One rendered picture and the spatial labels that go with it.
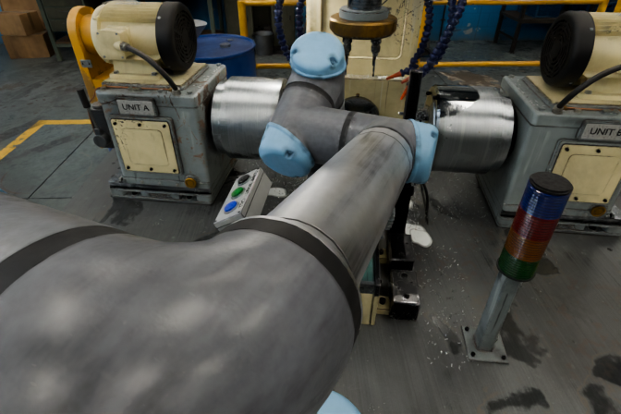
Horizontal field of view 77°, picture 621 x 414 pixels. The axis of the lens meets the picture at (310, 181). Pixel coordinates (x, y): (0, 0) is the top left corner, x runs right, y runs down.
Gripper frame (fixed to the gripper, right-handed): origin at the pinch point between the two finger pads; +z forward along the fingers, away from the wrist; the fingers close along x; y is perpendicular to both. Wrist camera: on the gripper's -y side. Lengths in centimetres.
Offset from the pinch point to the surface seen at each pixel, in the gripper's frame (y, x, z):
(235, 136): 19.9, 27.7, 17.6
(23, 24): 319, 426, 262
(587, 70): 36, -61, 4
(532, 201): -9.8, -33.5, -16.8
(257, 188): -3.0, 14.2, 0.8
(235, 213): -11.1, 16.2, -4.5
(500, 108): 29, -43, 12
